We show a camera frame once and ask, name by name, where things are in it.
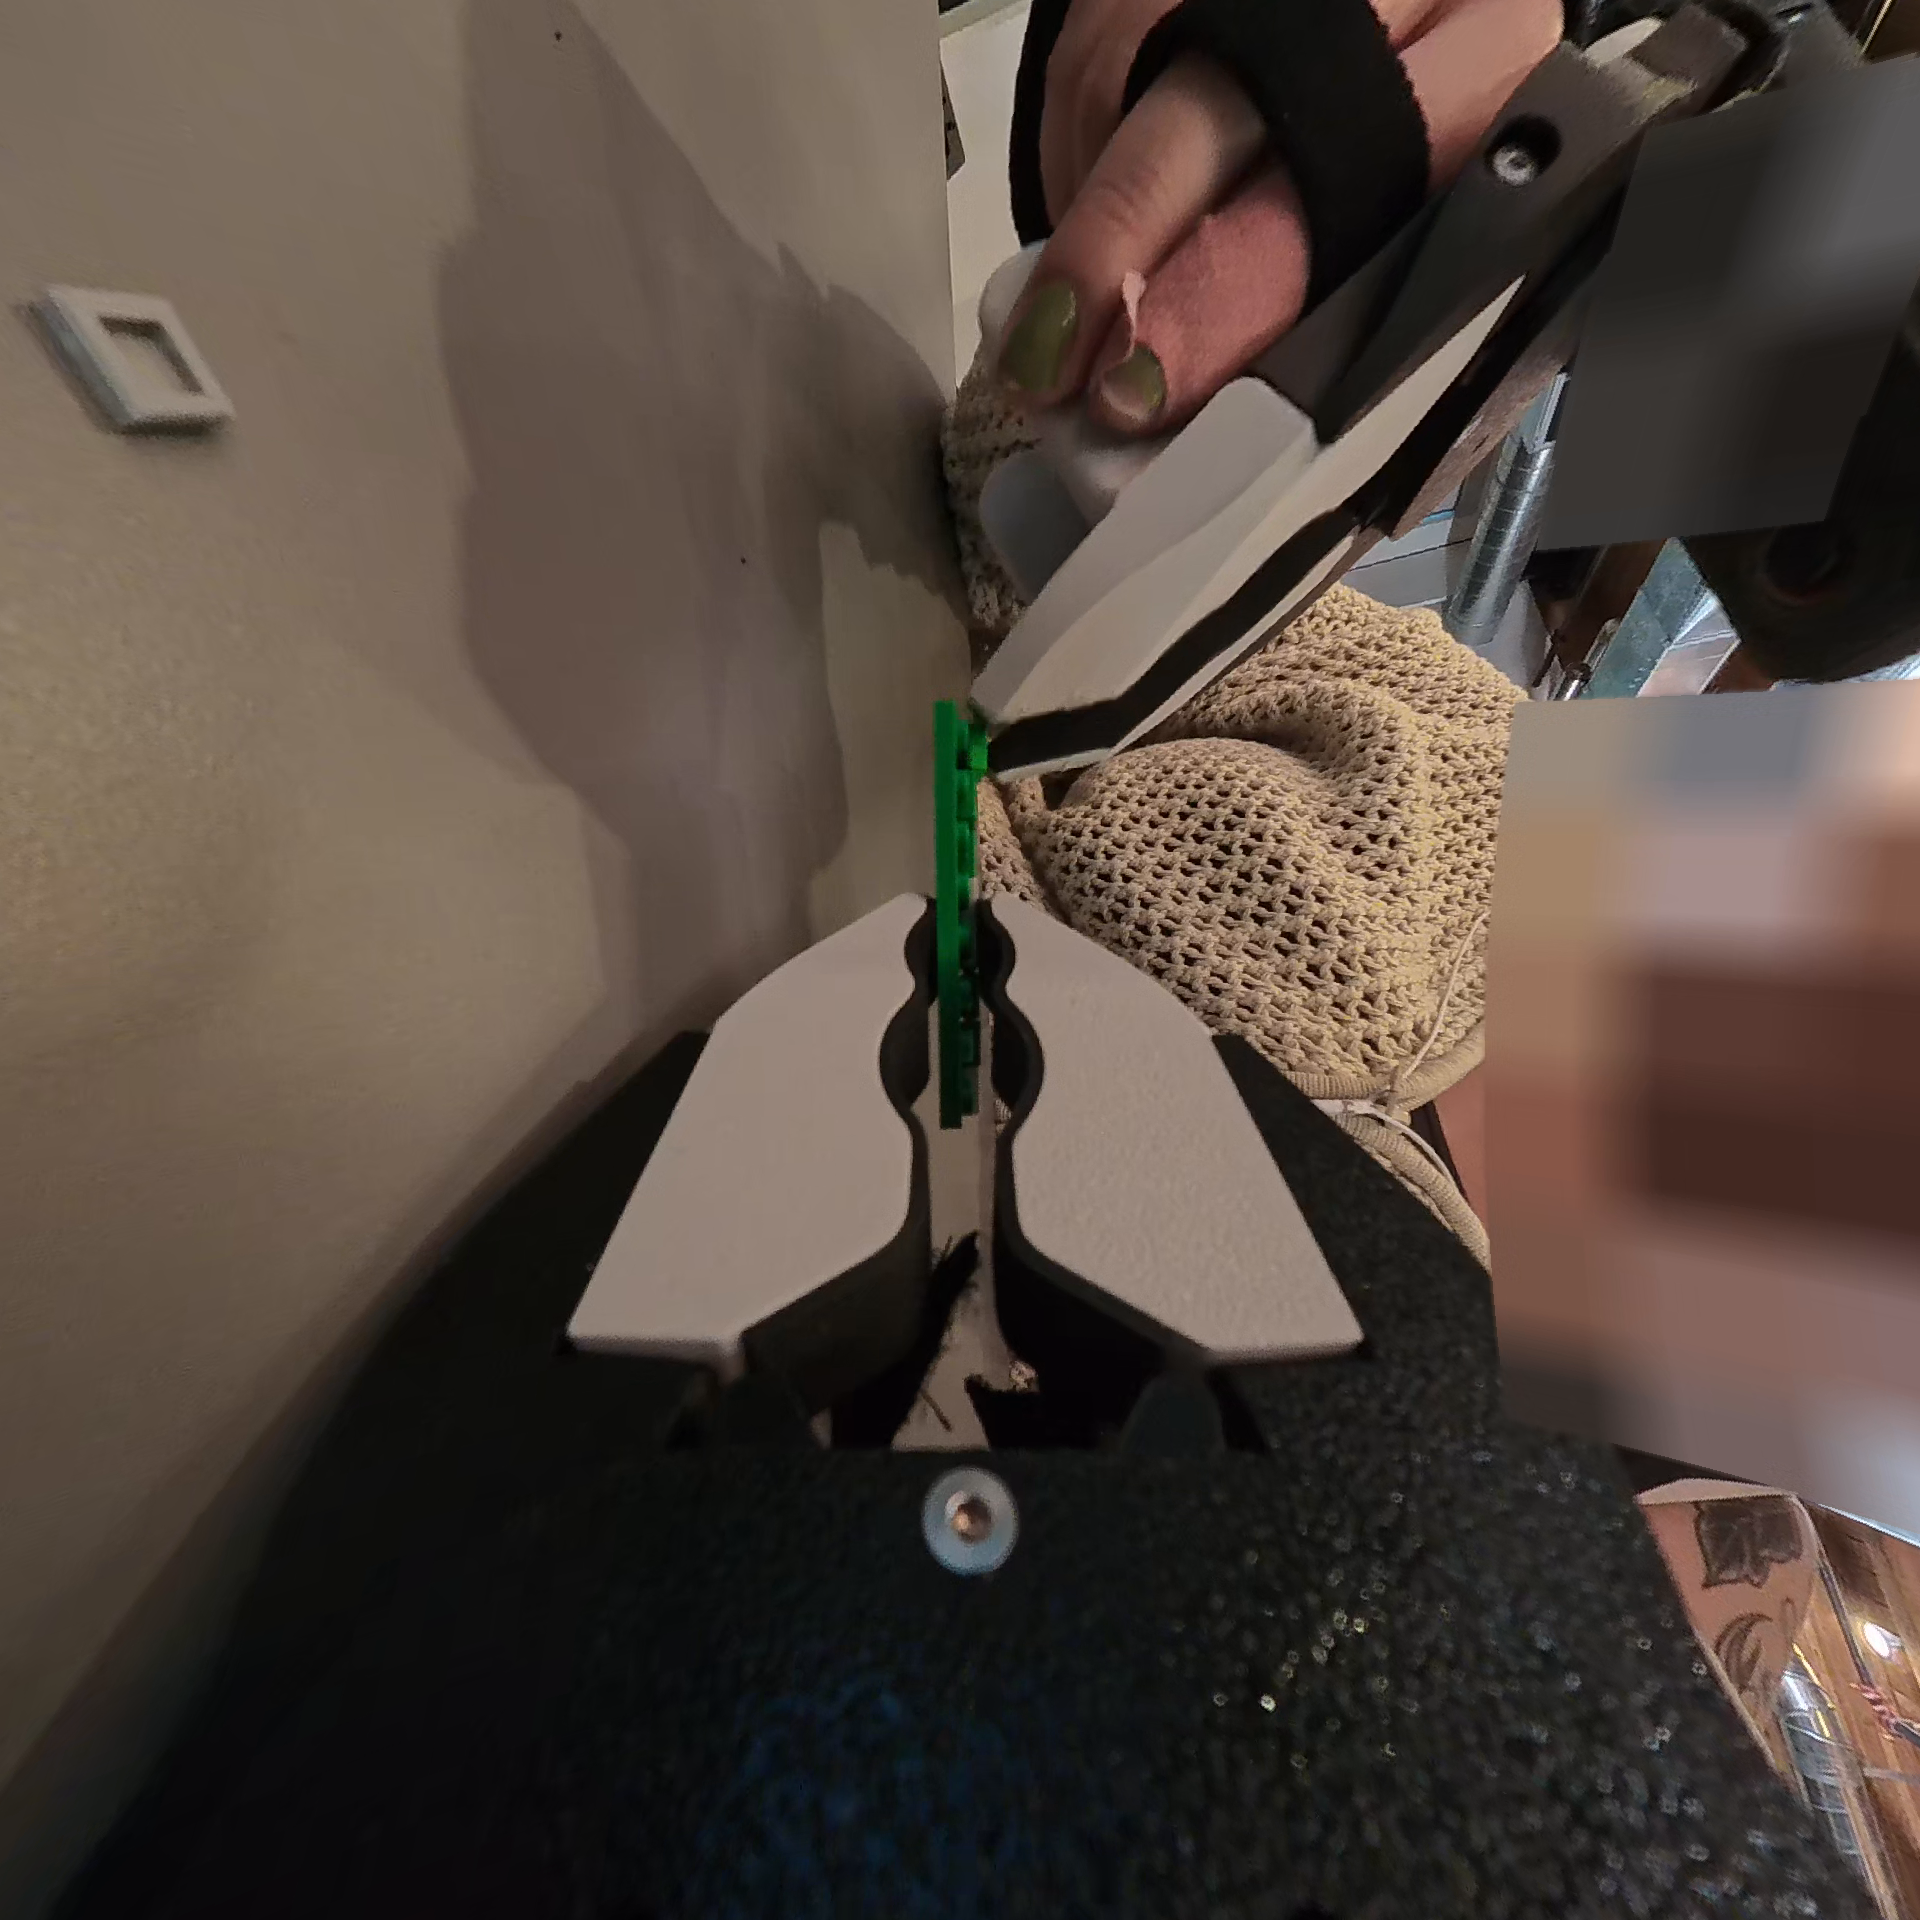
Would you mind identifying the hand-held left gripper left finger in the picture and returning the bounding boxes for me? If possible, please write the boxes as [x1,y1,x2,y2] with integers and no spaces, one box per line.
[567,892,934,1379]

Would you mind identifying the silver ceiling duct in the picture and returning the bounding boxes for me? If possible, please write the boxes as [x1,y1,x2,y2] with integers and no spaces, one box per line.
[1444,376,1567,634]

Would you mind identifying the white square frame piece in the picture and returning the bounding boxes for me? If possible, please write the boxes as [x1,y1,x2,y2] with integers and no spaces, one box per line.
[28,282,238,441]

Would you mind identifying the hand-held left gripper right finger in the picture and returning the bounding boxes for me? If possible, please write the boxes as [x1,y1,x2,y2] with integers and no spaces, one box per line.
[979,892,1366,1369]

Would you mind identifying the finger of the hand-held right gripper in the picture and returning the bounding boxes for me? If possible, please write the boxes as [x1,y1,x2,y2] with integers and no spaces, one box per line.
[989,348,1574,776]
[968,276,1529,737]

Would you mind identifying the green lego plate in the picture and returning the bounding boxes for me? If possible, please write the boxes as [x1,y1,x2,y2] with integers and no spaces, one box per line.
[931,698,993,1129]

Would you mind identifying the beige knit sweater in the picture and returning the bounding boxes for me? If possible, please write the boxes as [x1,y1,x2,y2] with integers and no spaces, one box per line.
[942,359,1524,1248]

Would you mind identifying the person's right hand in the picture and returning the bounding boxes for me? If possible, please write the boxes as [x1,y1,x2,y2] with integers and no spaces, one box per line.
[999,0,1567,434]

